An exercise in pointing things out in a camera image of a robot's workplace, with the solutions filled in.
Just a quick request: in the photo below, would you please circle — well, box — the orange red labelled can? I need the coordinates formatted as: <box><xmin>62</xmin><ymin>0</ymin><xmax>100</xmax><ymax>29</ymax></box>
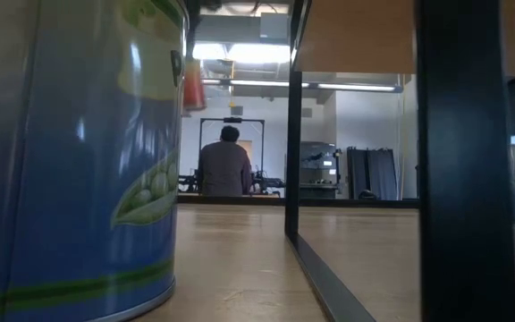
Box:
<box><xmin>182</xmin><ymin>56</ymin><xmax>207</xmax><ymax>112</ymax></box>

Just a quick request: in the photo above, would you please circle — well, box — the blue peas can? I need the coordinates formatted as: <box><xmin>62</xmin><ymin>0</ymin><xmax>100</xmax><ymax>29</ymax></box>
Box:
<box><xmin>0</xmin><ymin>0</ymin><xmax>190</xmax><ymax>322</ymax></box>

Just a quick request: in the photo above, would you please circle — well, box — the fluorescent tube light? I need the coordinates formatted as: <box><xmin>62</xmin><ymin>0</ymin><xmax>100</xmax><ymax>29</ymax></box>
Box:
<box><xmin>201</xmin><ymin>78</ymin><xmax>311</xmax><ymax>89</ymax></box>
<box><xmin>316</xmin><ymin>82</ymin><xmax>404</xmax><ymax>94</ymax></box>

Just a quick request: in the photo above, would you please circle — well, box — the person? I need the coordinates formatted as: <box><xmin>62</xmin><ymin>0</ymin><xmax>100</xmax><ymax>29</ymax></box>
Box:
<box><xmin>197</xmin><ymin>124</ymin><xmax>254</xmax><ymax>197</ymax></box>

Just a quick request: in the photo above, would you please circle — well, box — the grey curtain partition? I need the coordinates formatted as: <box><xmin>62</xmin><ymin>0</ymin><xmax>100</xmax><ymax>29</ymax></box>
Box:
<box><xmin>346</xmin><ymin>147</ymin><xmax>398</xmax><ymax>201</ymax></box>

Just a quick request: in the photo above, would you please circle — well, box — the black metal gantry frame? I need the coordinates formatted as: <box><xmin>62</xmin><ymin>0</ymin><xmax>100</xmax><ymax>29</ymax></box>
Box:
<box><xmin>198</xmin><ymin>116</ymin><xmax>266</xmax><ymax>180</ymax></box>

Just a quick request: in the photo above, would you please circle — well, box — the black aluminium rig frame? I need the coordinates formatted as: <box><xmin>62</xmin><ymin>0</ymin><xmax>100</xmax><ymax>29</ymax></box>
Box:
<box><xmin>176</xmin><ymin>194</ymin><xmax>515</xmax><ymax>220</ymax></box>

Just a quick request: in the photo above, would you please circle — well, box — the wooden shelf black frame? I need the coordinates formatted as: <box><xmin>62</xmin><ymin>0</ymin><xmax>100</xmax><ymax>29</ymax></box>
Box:
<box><xmin>283</xmin><ymin>0</ymin><xmax>515</xmax><ymax>322</ymax></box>

